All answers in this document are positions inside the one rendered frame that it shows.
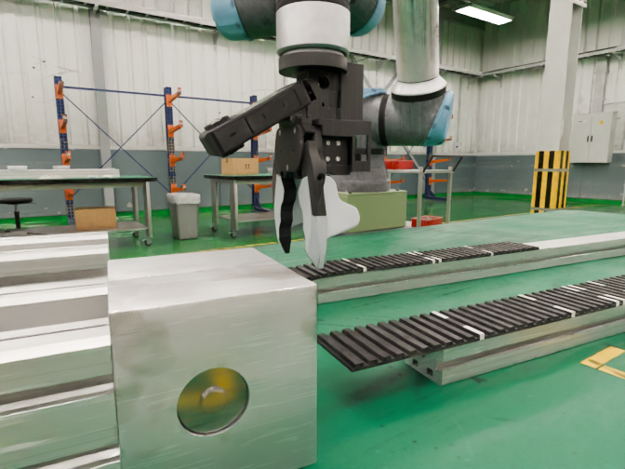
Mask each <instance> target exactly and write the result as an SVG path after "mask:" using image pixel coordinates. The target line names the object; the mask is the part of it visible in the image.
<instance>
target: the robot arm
mask: <svg viewBox="0 0 625 469"><path fill-rule="evenodd" d="M392 4H393V21H394V37H395V53H396V69H397V81H396V82H395V83H394V84H393V86H392V87H391V94H387V92H386V89H385V88H382V87H372V88H370V87H368V88H364V64H356V63H348V62H347V58H346V57H347V56H348V55H349V54H350V36H352V37H357V36H362V35H365V34H368V33H369V32H371V31H372V30H373V29H374V28H375V27H376V26H377V25H378V24H379V22H380V20H381V18H382V16H383V13H384V9H385V5H386V1H385V0H210V9H211V15H212V18H213V21H215V24H216V26H217V29H218V30H219V32H220V33H221V34H222V35H223V36H224V37H225V38H227V39H229V40H232V41H240V40H248V41H253V40H254V39H259V38H266V37H274V36H276V54H277V55H278V56H279V57H280V58H279V59H278V73H279V74H280V75H282V76H285V77H289V78H294V79H297V82H293V83H291V84H289V85H286V86H284V87H281V88H279V89H278V90H276V91H274V92H273V93H272V94H270V95H268V96H266V97H264V98H263V99H261V100H258V101H257V102H255V103H253V104H251V105H249V106H248V107H246V108H245V109H243V110H241V111H240V112H238V113H236V114H234V115H232V116H230V117H229V116H228V115H225V116H223V117H222V118H216V119H214V120H213V121H212V122H211V123H210V124H209V125H207V126H206V127H204V129H205V131H203V132H202V133H200V134H199V140H200V142H201V143H202V144H203V146H204V148H205V149H206V152H207V153H208V154H209V155H213V156H220V157H226V156H228V155H230V154H234V153H235V152H236V151H238V150H240V149H241V148H243V147H244V146H245V145H244V143H245V142H247V141H249V140H251V139H253V138H254V137H256V136H258V135H259V134H260V133H262V132H264V131H265V130H267V129H269V128H270V127H273V126H275V125H276V124H279V128H278V129H277V131H276V135H275V145H274V160H273V205H274V220H275V227H276V233H277V240H278V242H279V244H280V246H281V248H282V250H283V251H284V253H289V251H290V244H291V227H292V226H295V225H298V224H301V223H303V231H304V234H305V252H306V253H307V255H308V256H309V258H310V259H311V261H312V263H313V264H314V266H315V267H316V269H323V268H324V263H325V258H326V240H327V239H328V238H329V237H332V236H334V235H338V234H341V233H343V232H346V231H348V230H351V229H352V228H354V227H356V226H357V225H358V223H359V221H360V216H359V212H358V210H357V208H355V207H353V206H351V205H349V204H347V203H345V202H343V201H341V200H340V199H339V195H338V192H352V193H379V192H388V191H390V180H389V177H388V172H387V168H386V165H385V162H384V146H423V147H426V146H438V145H441V144H443V143H444V142H445V139H446V137H447V133H448V130H449V126H450V121H451V116H452V111H453V104H454V92H453V91H450V90H448V91H446V80H445V79H443V78H442V77H441V76H440V75H439V10H438V0H392ZM326 174H329V175H330V176H326Z"/></svg>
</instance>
